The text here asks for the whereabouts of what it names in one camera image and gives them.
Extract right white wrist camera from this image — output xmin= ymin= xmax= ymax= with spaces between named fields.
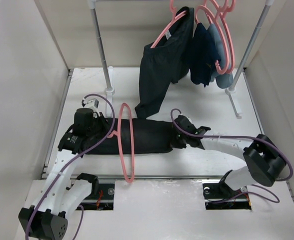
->
xmin=178 ymin=114 xmax=193 ymax=124

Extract black trousers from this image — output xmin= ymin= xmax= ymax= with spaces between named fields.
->
xmin=80 ymin=118 xmax=178 ymax=155

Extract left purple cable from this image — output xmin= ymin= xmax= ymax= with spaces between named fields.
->
xmin=24 ymin=93 xmax=113 ymax=240

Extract grey clothes rack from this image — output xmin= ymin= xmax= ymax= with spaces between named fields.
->
xmin=87 ymin=0 xmax=274 ymax=119

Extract pink hanger with shorts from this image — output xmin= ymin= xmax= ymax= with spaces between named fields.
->
xmin=150 ymin=0 xmax=191 ymax=49

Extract pink hanger with jeans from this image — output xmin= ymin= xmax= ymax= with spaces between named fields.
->
xmin=194 ymin=0 xmax=236 ymax=75

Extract light blue hanging jeans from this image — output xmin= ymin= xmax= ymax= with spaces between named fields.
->
xmin=207 ymin=24 xmax=233 ymax=89

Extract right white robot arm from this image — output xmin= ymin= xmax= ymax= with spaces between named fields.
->
xmin=171 ymin=114 xmax=293 ymax=204

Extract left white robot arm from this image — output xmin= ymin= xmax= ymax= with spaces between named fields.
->
xmin=18 ymin=108 xmax=115 ymax=240

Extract dark navy hanging garment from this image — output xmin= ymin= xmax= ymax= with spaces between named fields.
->
xmin=187 ymin=23 xmax=221 ymax=87

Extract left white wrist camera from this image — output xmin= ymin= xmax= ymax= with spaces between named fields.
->
xmin=81 ymin=98 xmax=99 ymax=112

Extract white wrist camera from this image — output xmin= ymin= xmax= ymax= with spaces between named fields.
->
xmin=81 ymin=98 xmax=99 ymax=112
xmin=178 ymin=114 xmax=193 ymax=124

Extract hanging black shorts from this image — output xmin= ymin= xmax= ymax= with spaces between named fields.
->
xmin=135 ymin=6 xmax=195 ymax=119

